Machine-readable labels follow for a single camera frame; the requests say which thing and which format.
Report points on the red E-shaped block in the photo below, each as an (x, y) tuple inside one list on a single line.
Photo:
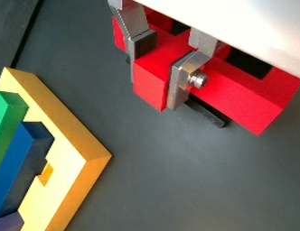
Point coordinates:
[(282, 84)]

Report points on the blue long block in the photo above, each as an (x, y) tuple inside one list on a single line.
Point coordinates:
[(23, 163)]

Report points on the black angled holder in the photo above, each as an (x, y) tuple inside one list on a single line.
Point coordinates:
[(236, 94)]

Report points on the yellow wooden base board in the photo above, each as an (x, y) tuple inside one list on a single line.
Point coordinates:
[(74, 162)]

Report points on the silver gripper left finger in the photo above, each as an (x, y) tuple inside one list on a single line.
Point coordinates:
[(139, 38)]

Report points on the green long block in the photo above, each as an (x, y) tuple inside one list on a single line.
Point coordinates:
[(12, 112)]

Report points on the purple cross-shaped block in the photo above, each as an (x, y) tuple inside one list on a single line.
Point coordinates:
[(11, 222)]

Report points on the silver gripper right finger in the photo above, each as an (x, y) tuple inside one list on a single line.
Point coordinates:
[(185, 71)]

